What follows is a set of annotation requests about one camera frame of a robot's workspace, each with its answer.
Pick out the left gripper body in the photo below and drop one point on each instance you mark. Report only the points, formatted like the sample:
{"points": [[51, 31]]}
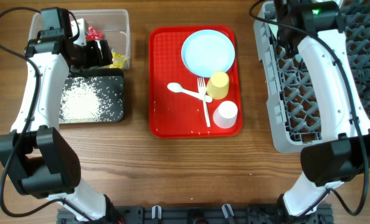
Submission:
{"points": [[88, 56]]}

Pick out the red strawberry candy wrapper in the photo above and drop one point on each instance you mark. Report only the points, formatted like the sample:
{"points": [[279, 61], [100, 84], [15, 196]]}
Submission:
{"points": [[94, 34]]}

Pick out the yellow foil wrapper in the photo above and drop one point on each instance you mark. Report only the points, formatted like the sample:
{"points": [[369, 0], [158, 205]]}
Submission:
{"points": [[118, 61]]}

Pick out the light blue plate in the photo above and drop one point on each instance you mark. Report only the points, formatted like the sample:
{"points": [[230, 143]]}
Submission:
{"points": [[207, 51]]}

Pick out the yellow plastic cup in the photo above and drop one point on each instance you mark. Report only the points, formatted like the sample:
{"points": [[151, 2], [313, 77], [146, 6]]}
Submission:
{"points": [[218, 85]]}

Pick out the white plastic fork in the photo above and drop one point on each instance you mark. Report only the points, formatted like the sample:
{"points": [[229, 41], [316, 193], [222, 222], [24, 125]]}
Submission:
{"points": [[202, 90]]}

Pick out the white plastic cup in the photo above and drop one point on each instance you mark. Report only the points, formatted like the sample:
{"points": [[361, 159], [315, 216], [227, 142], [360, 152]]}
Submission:
{"points": [[225, 114]]}

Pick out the white plastic spoon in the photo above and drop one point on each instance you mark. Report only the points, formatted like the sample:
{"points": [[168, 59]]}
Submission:
{"points": [[177, 88]]}

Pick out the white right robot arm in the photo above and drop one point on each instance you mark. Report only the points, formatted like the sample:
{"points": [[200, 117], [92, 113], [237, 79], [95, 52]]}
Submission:
{"points": [[344, 151]]}

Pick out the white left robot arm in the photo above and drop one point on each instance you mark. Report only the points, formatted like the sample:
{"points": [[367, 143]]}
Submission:
{"points": [[36, 158]]}

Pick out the grey dishwasher rack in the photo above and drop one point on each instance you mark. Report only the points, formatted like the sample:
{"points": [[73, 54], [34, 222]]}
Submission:
{"points": [[292, 108]]}

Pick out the clear plastic bin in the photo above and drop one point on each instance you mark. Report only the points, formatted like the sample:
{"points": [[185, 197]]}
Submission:
{"points": [[113, 22]]}

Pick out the black tray with rice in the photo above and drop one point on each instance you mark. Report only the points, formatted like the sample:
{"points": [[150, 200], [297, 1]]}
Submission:
{"points": [[96, 97]]}

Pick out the red plastic tray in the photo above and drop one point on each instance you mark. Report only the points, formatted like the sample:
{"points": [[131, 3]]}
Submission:
{"points": [[178, 115]]}

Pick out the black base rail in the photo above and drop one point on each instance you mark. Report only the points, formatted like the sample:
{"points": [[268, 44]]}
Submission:
{"points": [[260, 213]]}

